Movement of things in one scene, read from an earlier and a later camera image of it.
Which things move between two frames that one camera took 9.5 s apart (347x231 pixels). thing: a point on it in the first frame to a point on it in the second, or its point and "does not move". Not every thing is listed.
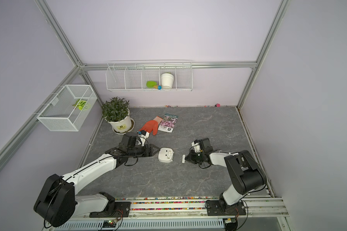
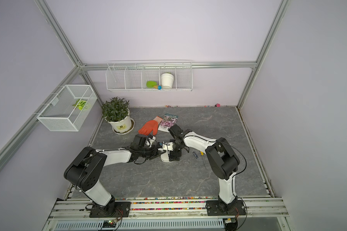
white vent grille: (212, 224) does not move
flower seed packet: (168, 123) does not move
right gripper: (190, 157) to (176, 153)
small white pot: (167, 80) does not move
